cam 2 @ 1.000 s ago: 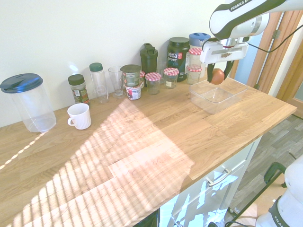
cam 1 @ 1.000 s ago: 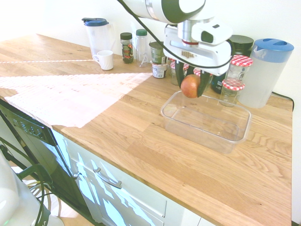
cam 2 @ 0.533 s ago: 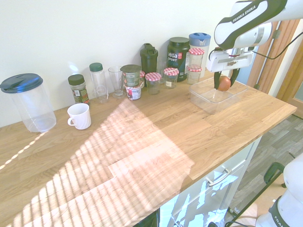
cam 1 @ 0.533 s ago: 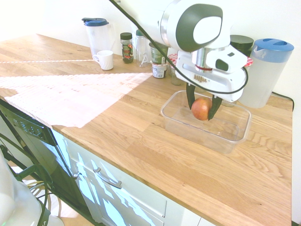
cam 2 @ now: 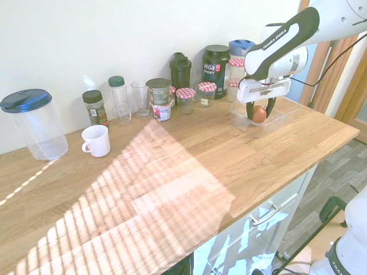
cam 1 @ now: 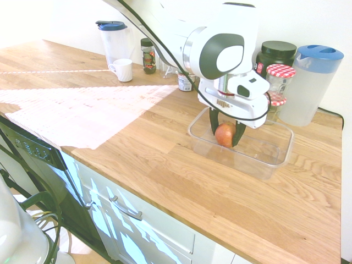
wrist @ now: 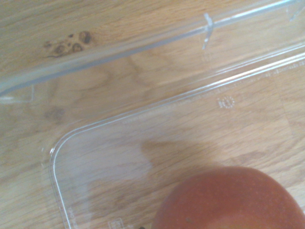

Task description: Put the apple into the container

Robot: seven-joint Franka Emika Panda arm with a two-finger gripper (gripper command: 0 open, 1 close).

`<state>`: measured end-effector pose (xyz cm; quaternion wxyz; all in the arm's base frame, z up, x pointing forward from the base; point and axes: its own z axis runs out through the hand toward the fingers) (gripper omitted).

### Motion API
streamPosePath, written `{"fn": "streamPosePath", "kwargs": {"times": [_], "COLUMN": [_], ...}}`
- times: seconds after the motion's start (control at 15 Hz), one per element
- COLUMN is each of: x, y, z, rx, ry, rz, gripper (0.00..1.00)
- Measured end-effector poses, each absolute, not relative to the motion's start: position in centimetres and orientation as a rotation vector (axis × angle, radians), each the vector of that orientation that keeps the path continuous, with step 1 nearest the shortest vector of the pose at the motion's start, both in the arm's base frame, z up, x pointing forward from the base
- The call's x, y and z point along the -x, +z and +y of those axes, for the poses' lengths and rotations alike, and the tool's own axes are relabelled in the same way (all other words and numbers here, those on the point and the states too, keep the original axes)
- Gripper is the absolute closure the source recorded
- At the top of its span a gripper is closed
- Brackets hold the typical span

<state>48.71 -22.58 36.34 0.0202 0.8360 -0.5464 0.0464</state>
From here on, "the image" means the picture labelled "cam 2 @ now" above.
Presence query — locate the silver drawer handle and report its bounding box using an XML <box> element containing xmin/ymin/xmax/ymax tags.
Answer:
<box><xmin>248</xmin><ymin>203</ymin><xmax>282</xmax><ymax>227</ymax></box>

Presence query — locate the black protein powder tub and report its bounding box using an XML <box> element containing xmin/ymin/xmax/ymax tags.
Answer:
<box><xmin>202</xmin><ymin>45</ymin><xmax>231</xmax><ymax>100</ymax></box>

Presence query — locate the frosted pitcher light blue lid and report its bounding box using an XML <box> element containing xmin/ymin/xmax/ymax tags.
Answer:
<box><xmin>228</xmin><ymin>39</ymin><xmax>257</xmax><ymax>87</ymax></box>

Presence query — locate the faceted jar red gingham lid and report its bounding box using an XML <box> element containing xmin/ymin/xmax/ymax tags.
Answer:
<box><xmin>227</xmin><ymin>79</ymin><xmax>241</xmax><ymax>103</ymax></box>

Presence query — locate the green cup dark lid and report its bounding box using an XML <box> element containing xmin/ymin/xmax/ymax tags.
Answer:
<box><xmin>146</xmin><ymin>78</ymin><xmax>172</xmax><ymax>107</ymax></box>

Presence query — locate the spice jar green lid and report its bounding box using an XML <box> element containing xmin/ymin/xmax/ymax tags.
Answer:
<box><xmin>82</xmin><ymin>89</ymin><xmax>110</xmax><ymax>128</ymax></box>

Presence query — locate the red apple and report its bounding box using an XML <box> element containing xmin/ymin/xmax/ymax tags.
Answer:
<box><xmin>251</xmin><ymin>105</ymin><xmax>268</xmax><ymax>124</ymax></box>

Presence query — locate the black clamp bracket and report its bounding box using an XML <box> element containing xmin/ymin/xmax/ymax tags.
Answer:
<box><xmin>319</xmin><ymin>196</ymin><xmax>348</xmax><ymax>223</ymax></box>

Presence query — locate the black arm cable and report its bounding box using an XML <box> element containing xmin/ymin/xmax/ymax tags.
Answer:
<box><xmin>291</xmin><ymin>17</ymin><xmax>367</xmax><ymax>87</ymax></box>

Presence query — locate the black shaker bottle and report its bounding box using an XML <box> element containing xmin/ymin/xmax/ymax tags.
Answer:
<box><xmin>169</xmin><ymin>52</ymin><xmax>192</xmax><ymax>91</ymax></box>

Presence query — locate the white ceramic mug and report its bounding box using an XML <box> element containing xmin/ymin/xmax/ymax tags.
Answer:
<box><xmin>81</xmin><ymin>124</ymin><xmax>112</xmax><ymax>158</ymax></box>

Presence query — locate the wooden door frame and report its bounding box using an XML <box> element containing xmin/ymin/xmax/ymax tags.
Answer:
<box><xmin>297</xmin><ymin>0</ymin><xmax>339</xmax><ymax>115</ymax></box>

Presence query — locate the tall jar red gingham lid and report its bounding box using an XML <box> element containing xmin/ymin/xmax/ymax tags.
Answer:
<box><xmin>228</xmin><ymin>58</ymin><xmax>246</xmax><ymax>84</ymax></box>

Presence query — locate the clear bottle green cap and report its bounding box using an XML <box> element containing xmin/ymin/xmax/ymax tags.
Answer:
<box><xmin>108</xmin><ymin>76</ymin><xmax>131</xmax><ymax>126</ymax></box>

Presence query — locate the wooden door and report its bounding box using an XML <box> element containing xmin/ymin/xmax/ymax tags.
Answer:
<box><xmin>334</xmin><ymin>25</ymin><xmax>367</xmax><ymax>128</ymax></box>

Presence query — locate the white yogurt cup red label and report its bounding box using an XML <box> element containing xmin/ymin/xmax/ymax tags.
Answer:
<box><xmin>151</xmin><ymin>103</ymin><xmax>173</xmax><ymax>123</ymax></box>

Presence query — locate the white drawer front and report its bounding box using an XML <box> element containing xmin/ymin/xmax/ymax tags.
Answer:
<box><xmin>229</xmin><ymin>176</ymin><xmax>310</xmax><ymax>250</ymax></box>

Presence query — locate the clear plastic rectangular container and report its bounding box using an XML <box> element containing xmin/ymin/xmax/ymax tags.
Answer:
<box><xmin>228</xmin><ymin>96</ymin><xmax>302</xmax><ymax>139</ymax></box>

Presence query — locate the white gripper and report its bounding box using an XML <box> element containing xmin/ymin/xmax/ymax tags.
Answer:
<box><xmin>236</xmin><ymin>76</ymin><xmax>292</xmax><ymax>123</ymax></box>

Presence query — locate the black dishwasher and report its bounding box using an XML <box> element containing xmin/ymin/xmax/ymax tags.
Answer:
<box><xmin>160</xmin><ymin>254</ymin><xmax>196</xmax><ymax>275</ymax></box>

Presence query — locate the clear pitcher dark blue lid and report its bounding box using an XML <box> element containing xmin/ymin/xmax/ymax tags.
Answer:
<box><xmin>0</xmin><ymin>88</ymin><xmax>69</xmax><ymax>162</ymax></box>

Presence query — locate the tall clear footed glass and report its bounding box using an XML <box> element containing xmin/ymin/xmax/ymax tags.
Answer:
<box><xmin>131</xmin><ymin>80</ymin><xmax>154</xmax><ymax>120</ymax></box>

